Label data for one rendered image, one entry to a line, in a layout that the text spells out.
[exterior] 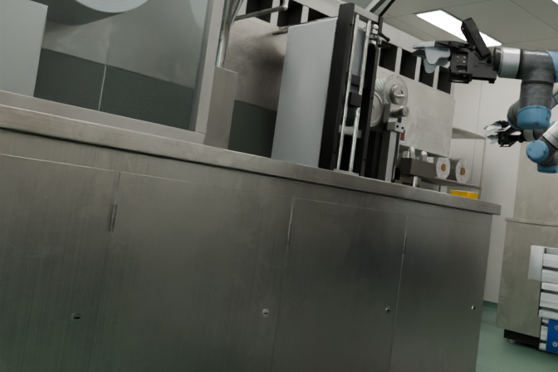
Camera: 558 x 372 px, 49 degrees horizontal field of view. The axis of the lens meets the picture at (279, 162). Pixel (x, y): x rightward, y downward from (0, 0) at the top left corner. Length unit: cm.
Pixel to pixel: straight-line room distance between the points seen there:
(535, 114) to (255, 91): 105
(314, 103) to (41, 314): 117
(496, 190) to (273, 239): 575
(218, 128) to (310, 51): 50
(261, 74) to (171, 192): 102
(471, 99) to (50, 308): 664
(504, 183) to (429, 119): 413
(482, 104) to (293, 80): 541
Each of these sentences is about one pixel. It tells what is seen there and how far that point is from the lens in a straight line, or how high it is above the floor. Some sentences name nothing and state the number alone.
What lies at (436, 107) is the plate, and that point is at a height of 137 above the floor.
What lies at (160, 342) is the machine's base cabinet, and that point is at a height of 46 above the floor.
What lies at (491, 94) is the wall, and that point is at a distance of 742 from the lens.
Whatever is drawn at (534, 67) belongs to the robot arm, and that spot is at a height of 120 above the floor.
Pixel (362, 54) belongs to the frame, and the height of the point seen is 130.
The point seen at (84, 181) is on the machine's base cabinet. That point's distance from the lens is 126.
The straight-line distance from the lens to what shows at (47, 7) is 131.
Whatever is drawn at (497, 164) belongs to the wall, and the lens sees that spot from 720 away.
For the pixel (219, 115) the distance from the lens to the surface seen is 182.
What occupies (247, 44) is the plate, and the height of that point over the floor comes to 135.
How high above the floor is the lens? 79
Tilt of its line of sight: 4 degrees up
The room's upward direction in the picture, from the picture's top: 8 degrees clockwise
